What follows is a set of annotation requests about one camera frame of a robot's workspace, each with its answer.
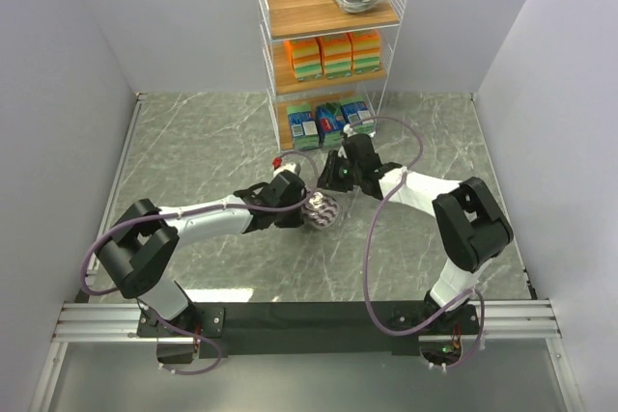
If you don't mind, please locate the purple wavy sponge pack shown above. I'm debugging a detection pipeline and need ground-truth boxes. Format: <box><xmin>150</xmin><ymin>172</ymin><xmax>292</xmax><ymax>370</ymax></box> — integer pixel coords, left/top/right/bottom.
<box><xmin>301</xmin><ymin>191</ymin><xmax>343</xmax><ymax>230</ymax></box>

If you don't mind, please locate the blue green sponge pack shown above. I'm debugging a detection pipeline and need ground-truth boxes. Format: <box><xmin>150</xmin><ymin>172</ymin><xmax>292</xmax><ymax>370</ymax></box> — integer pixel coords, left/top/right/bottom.
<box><xmin>316</xmin><ymin>101</ymin><xmax>347</xmax><ymax>149</ymax></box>
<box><xmin>340</xmin><ymin>96</ymin><xmax>375</xmax><ymax>136</ymax></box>

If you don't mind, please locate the orange sponge pack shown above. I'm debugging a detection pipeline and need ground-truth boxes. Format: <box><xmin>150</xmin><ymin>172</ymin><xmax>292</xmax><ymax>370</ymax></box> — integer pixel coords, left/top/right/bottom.
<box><xmin>284</xmin><ymin>38</ymin><xmax>323</xmax><ymax>81</ymax></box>
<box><xmin>347</xmin><ymin>29</ymin><xmax>381</xmax><ymax>74</ymax></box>
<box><xmin>317</xmin><ymin>33</ymin><xmax>351</xmax><ymax>79</ymax></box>

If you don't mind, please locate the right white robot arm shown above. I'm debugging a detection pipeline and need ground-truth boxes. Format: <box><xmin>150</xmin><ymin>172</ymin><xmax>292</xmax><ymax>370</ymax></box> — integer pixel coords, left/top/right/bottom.
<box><xmin>318</xmin><ymin>134</ymin><xmax>514</xmax><ymax>337</ymax></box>

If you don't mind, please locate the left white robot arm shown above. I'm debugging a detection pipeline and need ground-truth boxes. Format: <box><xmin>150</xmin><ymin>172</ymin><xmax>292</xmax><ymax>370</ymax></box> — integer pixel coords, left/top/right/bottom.
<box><xmin>95</xmin><ymin>170</ymin><xmax>307</xmax><ymax>334</ymax></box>

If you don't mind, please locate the black front base bar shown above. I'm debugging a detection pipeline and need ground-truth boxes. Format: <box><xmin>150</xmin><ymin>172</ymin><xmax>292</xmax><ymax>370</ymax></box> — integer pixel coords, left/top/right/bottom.
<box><xmin>196</xmin><ymin>301</ymin><xmax>478</xmax><ymax>357</ymax></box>

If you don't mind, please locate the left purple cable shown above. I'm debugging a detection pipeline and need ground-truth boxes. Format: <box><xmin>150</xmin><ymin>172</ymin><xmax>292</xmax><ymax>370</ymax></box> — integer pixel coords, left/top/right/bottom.
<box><xmin>78</xmin><ymin>151</ymin><xmax>320</xmax><ymax>376</ymax></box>

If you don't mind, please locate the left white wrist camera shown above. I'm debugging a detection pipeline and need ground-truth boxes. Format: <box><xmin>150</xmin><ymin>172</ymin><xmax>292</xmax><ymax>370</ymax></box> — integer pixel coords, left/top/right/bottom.
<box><xmin>272</xmin><ymin>157</ymin><xmax>301</xmax><ymax>179</ymax></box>

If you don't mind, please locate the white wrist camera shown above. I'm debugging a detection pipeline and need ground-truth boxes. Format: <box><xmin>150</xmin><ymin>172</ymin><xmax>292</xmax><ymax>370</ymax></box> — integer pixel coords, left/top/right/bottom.
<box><xmin>272</xmin><ymin>157</ymin><xmax>301</xmax><ymax>179</ymax></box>
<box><xmin>340</xmin><ymin>124</ymin><xmax>356</xmax><ymax>145</ymax></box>

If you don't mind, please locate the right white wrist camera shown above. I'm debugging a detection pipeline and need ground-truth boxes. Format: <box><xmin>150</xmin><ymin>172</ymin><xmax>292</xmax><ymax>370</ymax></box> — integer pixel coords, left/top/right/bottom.
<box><xmin>340</xmin><ymin>124</ymin><xmax>356</xmax><ymax>145</ymax></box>

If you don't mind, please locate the white wire wooden shelf rack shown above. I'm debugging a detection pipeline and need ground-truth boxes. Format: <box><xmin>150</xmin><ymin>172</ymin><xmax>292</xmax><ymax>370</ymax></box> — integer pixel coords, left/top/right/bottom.
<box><xmin>257</xmin><ymin>0</ymin><xmax>407</xmax><ymax>151</ymax></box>

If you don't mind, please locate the aluminium frame rail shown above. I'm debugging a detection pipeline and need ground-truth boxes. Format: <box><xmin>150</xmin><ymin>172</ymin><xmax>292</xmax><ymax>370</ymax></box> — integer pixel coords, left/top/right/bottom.
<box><xmin>31</xmin><ymin>93</ymin><xmax>585</xmax><ymax>411</ymax></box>

